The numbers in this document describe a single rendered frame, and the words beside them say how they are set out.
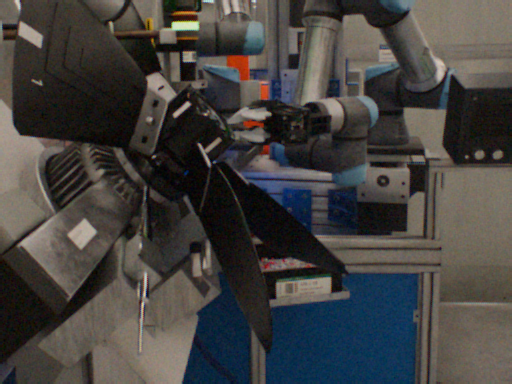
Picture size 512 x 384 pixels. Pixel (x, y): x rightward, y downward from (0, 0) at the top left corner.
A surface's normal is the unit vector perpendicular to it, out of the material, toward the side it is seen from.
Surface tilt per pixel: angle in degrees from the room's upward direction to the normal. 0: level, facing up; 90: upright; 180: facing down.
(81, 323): 102
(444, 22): 89
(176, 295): 84
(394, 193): 90
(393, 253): 90
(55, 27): 76
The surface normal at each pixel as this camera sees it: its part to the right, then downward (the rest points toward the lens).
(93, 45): 0.88, -0.12
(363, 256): -0.06, 0.16
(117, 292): 0.12, 0.36
